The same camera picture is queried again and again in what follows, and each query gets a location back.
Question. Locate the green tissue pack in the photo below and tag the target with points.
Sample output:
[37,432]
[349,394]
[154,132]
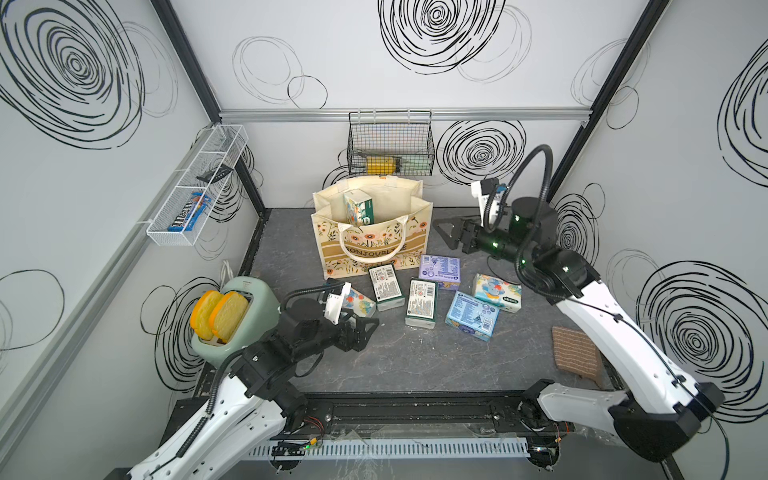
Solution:
[421,304]
[387,289]

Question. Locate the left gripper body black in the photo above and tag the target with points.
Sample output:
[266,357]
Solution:
[327,335]

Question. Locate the black wire basket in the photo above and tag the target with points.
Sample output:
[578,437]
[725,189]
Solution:
[387,133]

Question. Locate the black remote control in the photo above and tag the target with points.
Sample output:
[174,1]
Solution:
[215,175]

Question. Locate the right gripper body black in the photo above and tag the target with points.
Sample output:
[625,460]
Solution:
[497,243]

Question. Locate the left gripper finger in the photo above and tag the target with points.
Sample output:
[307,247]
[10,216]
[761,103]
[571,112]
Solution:
[361,333]
[348,319]

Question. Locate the green item in basket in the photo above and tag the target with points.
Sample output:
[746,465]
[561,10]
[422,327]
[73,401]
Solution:
[416,165]

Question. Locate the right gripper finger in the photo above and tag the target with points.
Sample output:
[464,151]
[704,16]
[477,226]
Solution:
[454,226]
[465,239]

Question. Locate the yellow toast slice left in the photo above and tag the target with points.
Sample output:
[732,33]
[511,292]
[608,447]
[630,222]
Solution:
[203,309]

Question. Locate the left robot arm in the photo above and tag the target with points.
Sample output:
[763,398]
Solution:
[252,398]

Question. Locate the blue tissue pack upper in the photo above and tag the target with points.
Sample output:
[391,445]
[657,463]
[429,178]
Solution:
[472,316]

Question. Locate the yellow item in basket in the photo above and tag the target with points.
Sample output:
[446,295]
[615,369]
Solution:
[381,165]

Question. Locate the green toaster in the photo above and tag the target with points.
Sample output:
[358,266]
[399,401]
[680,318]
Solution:
[262,315]

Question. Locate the yellow toast slice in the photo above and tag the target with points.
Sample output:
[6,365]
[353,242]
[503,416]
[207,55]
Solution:
[203,309]
[227,315]

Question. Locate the grey cable duct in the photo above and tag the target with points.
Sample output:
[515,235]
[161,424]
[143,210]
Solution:
[377,449]

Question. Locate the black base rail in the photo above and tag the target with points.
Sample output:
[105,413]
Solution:
[513,411]

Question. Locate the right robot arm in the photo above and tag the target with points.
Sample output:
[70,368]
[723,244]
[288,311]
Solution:
[660,407]

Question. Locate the floral canvas tote bag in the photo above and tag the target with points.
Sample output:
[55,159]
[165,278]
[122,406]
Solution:
[398,235]

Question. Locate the purple tissue pack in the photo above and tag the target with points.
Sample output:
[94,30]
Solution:
[443,270]

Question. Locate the yellow toast slice right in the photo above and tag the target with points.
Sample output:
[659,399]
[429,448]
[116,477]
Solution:
[227,315]

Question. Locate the blue candy packet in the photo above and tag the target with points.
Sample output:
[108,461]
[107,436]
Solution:
[187,217]

